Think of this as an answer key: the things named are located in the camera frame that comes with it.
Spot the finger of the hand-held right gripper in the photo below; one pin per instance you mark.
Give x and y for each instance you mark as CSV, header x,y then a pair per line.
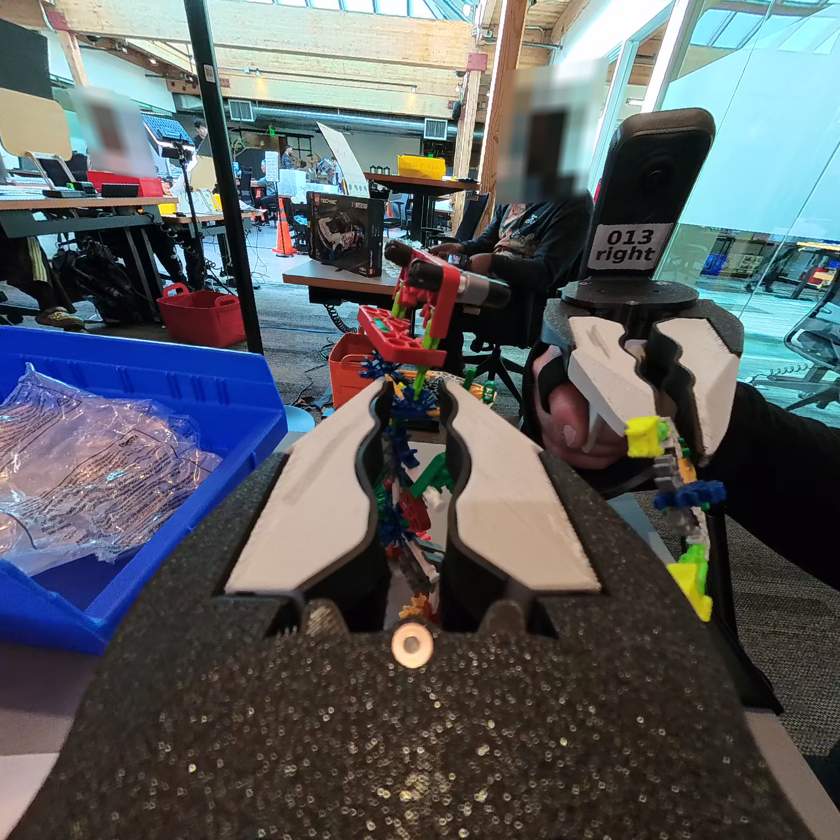
x,y
712,374
604,371

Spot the orange plastic basket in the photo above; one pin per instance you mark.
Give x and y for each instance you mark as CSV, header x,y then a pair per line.
x,y
344,380

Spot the red plastic basket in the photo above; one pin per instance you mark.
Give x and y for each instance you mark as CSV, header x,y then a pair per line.
x,y
203,321

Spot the black office chair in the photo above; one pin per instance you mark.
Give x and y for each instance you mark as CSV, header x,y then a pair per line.
x,y
814,341

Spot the long work desk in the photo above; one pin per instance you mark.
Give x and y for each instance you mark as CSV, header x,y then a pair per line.
x,y
79,207

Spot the black backpack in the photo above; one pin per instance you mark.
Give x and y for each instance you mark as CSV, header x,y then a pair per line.
x,y
105,282

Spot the black metal pole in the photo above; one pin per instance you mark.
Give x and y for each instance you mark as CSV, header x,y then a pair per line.
x,y
226,197

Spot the clear plastic bag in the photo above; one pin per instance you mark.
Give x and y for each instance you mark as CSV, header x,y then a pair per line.
x,y
98,472

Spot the tall colourful toy construction model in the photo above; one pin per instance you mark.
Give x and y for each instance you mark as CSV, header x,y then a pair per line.
x,y
439,289

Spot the tall wooden table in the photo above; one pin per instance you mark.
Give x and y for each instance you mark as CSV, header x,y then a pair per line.
x,y
420,182

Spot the orange traffic cone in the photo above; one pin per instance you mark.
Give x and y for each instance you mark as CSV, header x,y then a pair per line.
x,y
283,239

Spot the yellow plastic bin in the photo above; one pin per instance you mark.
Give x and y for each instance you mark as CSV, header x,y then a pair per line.
x,y
420,167

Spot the small yellow-tipped toy rod assembly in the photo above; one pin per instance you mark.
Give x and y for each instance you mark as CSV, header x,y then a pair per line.
x,y
689,495

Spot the person's right forearm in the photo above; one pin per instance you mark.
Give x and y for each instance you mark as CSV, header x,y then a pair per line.
x,y
774,472

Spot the person's right hand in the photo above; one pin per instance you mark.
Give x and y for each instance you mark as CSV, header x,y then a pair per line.
x,y
564,426

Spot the blue plastic bin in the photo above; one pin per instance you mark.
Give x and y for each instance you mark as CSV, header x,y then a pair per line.
x,y
164,374

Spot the black toy car box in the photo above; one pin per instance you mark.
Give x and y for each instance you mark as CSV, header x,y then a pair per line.
x,y
341,223

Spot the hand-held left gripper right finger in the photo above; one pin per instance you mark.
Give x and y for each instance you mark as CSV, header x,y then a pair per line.
x,y
518,512

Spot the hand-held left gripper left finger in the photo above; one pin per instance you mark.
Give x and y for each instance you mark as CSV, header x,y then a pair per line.
x,y
308,499

